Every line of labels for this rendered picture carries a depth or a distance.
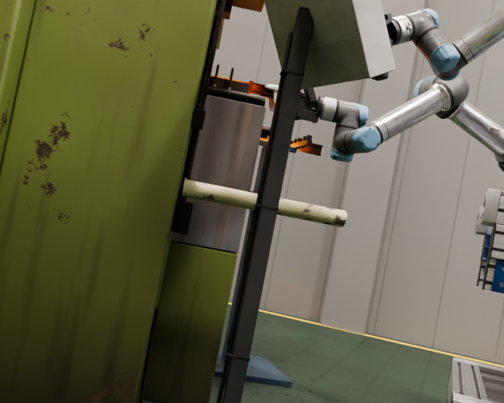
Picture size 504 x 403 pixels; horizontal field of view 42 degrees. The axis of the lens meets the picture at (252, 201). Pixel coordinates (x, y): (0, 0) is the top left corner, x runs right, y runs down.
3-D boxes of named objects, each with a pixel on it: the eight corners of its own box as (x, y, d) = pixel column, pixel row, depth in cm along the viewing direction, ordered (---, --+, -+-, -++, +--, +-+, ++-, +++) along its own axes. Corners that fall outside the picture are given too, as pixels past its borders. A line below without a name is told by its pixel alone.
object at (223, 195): (341, 229, 179) (344, 209, 180) (345, 229, 174) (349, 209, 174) (182, 197, 176) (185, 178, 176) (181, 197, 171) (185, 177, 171)
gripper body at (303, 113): (283, 113, 210) (319, 121, 211) (288, 86, 210) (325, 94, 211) (280, 117, 218) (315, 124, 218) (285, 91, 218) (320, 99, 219)
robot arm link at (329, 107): (338, 97, 212) (333, 101, 220) (324, 93, 211) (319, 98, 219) (334, 119, 211) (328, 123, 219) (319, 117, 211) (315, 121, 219)
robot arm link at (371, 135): (490, 93, 211) (368, 162, 198) (469, 97, 221) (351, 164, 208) (476, 60, 209) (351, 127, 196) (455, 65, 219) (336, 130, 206)
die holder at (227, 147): (231, 248, 233) (254, 125, 235) (238, 253, 195) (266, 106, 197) (73, 217, 229) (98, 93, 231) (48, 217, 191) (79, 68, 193)
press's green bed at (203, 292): (206, 380, 231) (231, 248, 233) (207, 411, 193) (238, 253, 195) (45, 352, 227) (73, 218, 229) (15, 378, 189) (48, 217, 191)
